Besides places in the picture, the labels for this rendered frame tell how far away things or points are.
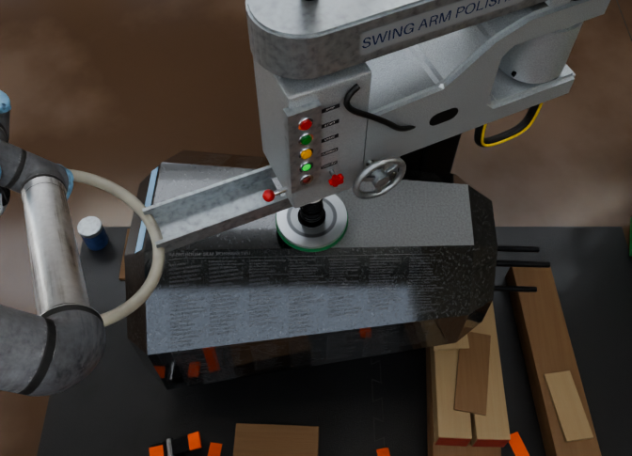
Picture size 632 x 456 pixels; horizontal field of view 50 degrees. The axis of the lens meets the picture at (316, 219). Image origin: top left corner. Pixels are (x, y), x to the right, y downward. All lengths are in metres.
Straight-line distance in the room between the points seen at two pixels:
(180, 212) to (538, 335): 1.55
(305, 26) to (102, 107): 2.39
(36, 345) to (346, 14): 0.82
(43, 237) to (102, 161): 2.08
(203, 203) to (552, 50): 0.98
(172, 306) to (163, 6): 2.34
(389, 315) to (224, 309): 0.51
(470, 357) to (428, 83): 1.20
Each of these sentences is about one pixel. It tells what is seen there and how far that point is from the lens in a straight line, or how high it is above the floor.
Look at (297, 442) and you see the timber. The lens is 2.53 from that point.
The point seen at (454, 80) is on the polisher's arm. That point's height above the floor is 1.40.
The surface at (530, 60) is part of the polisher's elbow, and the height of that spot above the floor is 1.33.
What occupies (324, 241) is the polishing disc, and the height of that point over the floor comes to 0.88.
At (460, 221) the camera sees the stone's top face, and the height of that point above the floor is 0.82.
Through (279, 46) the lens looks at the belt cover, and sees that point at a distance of 1.36.
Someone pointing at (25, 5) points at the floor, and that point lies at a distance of 4.35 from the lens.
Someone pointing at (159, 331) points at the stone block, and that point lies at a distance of 2.17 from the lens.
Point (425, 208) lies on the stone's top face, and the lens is 2.14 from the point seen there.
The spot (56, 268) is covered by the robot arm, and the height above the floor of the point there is 1.55.
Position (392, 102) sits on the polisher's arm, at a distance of 1.63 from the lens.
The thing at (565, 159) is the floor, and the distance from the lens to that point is 3.48.
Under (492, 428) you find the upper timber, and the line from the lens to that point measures 2.50.
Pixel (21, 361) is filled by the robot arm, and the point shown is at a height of 1.68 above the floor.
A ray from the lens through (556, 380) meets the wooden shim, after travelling 2.74.
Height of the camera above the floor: 2.59
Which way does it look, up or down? 58 degrees down
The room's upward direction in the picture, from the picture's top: straight up
